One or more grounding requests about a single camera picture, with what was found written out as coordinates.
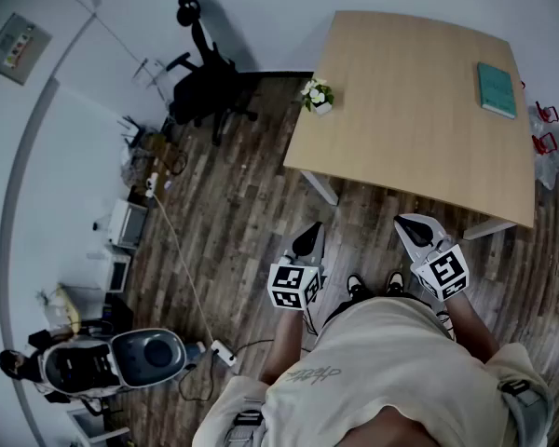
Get grey wall trunking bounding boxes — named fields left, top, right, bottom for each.
left=0, top=76, right=61, bottom=447

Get grey shoulder strap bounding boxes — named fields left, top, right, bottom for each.
left=499, top=378, right=554, bottom=437
left=223, top=396, right=267, bottom=447

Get left hand-held gripper cable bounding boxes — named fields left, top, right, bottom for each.
left=301, top=308, right=321, bottom=339

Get black office chair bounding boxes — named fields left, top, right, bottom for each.
left=167, top=0, right=260, bottom=147

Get white table leg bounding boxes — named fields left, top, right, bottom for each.
left=300, top=169, right=340, bottom=207
left=462, top=218, right=517, bottom=242

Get person's right forearm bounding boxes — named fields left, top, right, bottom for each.
left=446, top=291, right=503, bottom=363

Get person's left shoe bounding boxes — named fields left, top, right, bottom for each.
left=347, top=273, right=368, bottom=300

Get white power strip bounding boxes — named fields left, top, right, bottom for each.
left=143, top=171, right=161, bottom=199
left=210, top=338, right=239, bottom=368

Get teal book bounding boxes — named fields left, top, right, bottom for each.
left=475, top=61, right=518, bottom=120

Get long white power cable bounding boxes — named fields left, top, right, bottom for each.
left=151, top=193, right=218, bottom=346

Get brown cardboard box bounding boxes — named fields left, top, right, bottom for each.
left=139, top=132, right=181, bottom=176

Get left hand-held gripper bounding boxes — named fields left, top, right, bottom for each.
left=266, top=222, right=328, bottom=312

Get person's right shoe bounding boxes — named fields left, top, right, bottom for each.
left=385, top=271, right=405, bottom=296

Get right hand-held gripper cable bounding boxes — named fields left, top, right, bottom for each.
left=435, top=309, right=457, bottom=343

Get grey padded chair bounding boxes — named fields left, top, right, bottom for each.
left=40, top=327, right=188, bottom=399

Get person's cream t-shirt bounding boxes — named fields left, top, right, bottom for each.
left=191, top=295, right=556, bottom=447

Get black floor cable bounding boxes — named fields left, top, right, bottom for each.
left=176, top=337, right=276, bottom=403

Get white metal case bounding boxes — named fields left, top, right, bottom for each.
left=106, top=196, right=149, bottom=251
left=87, top=243, right=133, bottom=294

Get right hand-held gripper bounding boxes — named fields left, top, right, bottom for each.
left=393, top=213, right=470, bottom=304

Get person's left forearm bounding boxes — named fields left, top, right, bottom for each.
left=259, top=305, right=307, bottom=386

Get person's black trousers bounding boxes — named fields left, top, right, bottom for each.
left=322, top=294, right=442, bottom=328

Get white shelf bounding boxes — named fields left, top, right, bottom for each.
left=66, top=405, right=132, bottom=447

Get small white flower pot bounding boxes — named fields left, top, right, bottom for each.
left=300, top=77, right=335, bottom=115

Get black router with antennas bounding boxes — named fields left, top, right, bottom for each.
left=116, top=115, right=146, bottom=148

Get yellow plastic bag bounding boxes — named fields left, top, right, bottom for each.
left=39, top=282, right=84, bottom=337

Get person's shoe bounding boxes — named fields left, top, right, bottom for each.
left=385, top=271, right=405, bottom=296
left=347, top=273, right=368, bottom=300

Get hand-held gripper cable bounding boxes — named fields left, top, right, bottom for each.
left=301, top=308, right=321, bottom=339
left=435, top=309, right=457, bottom=343

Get grey electrical wall panel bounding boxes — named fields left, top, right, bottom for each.
left=0, top=12, right=54, bottom=87

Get clear acrylic stand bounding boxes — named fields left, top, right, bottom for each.
left=130, top=57, right=170, bottom=93

